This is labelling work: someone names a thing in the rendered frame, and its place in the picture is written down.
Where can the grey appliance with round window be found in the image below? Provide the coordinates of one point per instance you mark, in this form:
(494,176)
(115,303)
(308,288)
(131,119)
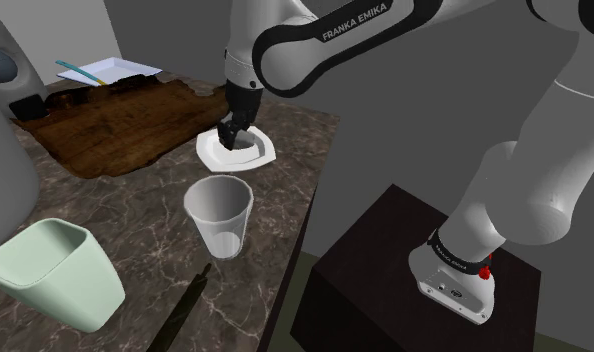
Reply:
(26,73)

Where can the light green container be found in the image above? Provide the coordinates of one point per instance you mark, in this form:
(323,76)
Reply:
(68,287)

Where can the dark wooden cutting board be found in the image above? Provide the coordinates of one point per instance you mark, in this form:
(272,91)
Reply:
(121,131)

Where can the white angular plate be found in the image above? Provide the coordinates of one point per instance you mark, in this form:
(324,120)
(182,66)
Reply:
(228,161)

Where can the white flat tray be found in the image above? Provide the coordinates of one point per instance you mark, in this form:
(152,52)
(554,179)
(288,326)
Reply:
(116,69)

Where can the teal and yellow pen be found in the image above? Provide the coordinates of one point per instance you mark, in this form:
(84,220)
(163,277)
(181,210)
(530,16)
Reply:
(80,72)

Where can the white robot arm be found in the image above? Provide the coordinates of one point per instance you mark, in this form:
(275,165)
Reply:
(536,161)

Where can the large grey rounded vessel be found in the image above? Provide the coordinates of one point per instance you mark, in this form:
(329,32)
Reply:
(4,180)

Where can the dark robot stand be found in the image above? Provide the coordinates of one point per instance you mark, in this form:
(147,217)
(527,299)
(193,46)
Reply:
(375,273)

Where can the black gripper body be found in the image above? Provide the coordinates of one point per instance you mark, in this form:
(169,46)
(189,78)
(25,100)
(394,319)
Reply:
(243,100)

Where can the white cup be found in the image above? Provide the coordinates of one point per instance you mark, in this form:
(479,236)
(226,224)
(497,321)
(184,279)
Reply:
(221,229)

